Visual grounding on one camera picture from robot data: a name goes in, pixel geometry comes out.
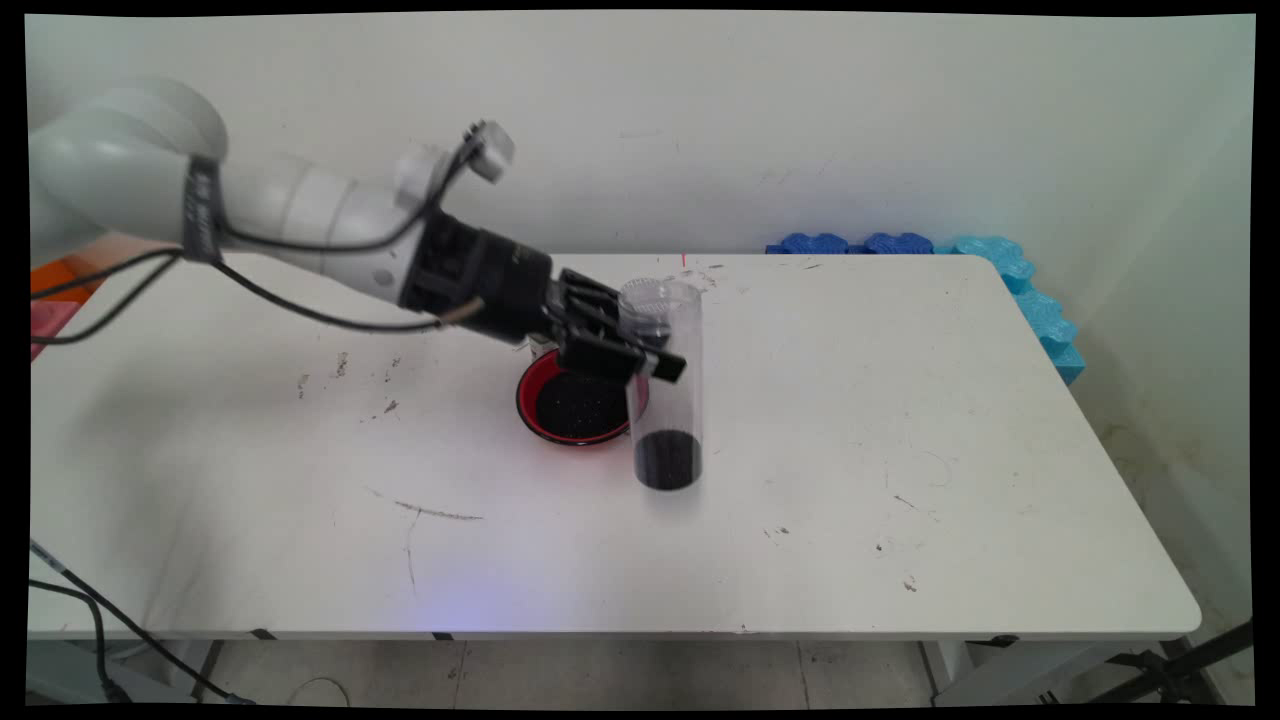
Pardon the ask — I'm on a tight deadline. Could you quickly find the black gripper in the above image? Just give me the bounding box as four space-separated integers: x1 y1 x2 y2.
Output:
400 209 689 385

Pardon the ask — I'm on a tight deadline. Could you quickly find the clear plastic jar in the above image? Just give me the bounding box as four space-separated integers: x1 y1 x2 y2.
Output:
616 277 705 493

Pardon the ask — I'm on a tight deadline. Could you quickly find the red bowl with black seeds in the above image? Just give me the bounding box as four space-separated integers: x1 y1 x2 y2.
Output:
515 347 652 448

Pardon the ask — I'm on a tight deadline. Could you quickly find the light blue foam mat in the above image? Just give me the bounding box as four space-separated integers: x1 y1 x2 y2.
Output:
934 235 1087 387

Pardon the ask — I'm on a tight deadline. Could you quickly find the orange object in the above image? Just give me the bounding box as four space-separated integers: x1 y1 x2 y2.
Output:
30 254 110 302

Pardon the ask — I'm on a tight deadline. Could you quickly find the pink red object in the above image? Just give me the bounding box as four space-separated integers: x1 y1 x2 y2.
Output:
30 299 84 362

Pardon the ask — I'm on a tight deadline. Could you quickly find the black tripod stand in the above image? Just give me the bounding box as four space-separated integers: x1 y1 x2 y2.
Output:
1088 619 1254 707

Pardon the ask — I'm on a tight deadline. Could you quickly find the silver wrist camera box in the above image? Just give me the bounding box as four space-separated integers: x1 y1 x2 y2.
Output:
464 119 518 185

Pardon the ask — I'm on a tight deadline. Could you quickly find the black velcro strap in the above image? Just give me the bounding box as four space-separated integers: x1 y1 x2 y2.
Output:
182 157 227 265

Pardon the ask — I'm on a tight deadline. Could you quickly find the thin white floor cable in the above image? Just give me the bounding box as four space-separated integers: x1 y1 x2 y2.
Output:
289 677 352 708

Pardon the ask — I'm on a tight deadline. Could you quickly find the black floor cable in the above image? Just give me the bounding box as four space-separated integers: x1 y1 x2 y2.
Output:
28 578 129 703
28 540 253 706

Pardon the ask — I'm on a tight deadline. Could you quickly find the grey table leg frame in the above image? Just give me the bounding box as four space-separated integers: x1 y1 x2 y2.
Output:
28 640 216 707

